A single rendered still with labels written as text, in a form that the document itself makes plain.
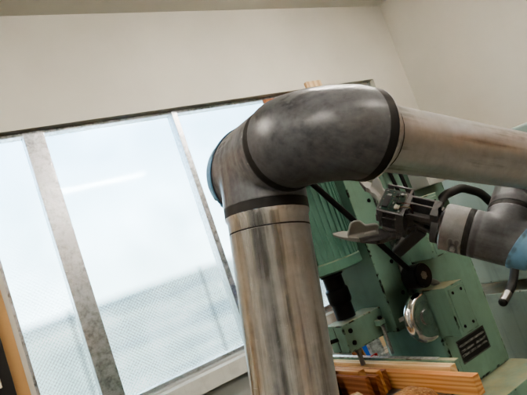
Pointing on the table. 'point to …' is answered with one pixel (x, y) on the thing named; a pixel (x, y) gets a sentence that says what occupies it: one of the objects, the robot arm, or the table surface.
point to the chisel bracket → (355, 331)
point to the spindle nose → (339, 296)
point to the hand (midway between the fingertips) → (346, 209)
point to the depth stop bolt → (384, 331)
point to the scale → (389, 356)
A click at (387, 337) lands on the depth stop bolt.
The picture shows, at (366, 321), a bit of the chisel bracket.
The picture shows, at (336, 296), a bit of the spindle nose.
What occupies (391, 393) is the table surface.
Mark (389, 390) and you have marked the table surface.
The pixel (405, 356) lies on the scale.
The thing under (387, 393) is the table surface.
